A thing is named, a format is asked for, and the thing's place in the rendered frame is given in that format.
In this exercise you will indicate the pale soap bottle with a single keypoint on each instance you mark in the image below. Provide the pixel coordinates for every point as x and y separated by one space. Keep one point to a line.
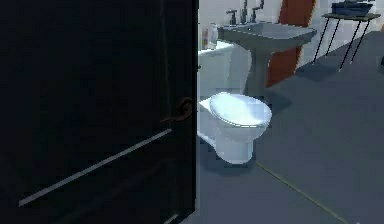
212 36

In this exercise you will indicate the dark sink faucet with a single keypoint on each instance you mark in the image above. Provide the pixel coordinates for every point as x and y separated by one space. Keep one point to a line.
245 11

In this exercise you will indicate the grey pedestal sink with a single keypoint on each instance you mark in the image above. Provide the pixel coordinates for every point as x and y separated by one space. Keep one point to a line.
266 36

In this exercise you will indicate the dark blue folded cloth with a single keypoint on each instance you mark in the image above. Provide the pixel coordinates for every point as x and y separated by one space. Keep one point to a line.
351 8

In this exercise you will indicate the small black-legged side table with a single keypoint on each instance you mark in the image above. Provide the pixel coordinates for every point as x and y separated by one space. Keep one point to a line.
346 30

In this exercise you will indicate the black room door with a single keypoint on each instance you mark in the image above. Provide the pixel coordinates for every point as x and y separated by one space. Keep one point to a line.
93 100

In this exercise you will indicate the white toilet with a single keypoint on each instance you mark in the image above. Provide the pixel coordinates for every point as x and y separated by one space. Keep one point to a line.
233 123

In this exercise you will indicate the orange-red towel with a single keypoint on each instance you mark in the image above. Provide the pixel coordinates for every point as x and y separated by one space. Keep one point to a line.
288 40

